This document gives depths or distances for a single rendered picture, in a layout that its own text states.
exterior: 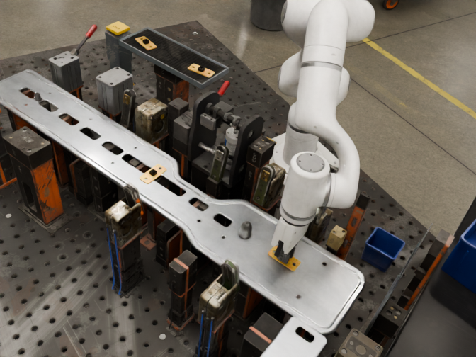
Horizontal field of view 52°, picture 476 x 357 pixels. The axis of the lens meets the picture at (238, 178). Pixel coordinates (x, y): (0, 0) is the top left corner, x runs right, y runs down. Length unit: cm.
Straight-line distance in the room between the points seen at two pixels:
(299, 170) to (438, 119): 290
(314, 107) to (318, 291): 47
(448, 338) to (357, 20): 76
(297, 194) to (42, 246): 95
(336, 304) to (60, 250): 90
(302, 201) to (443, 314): 46
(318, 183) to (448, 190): 230
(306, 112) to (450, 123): 286
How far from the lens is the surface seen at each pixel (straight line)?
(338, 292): 128
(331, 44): 109
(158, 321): 152
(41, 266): 168
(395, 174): 324
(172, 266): 127
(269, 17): 438
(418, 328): 126
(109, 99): 168
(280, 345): 117
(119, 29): 184
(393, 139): 351
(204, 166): 155
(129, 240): 140
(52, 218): 176
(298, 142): 175
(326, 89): 107
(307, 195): 106
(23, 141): 159
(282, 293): 124
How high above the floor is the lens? 203
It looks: 44 degrees down
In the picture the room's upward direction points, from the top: 8 degrees clockwise
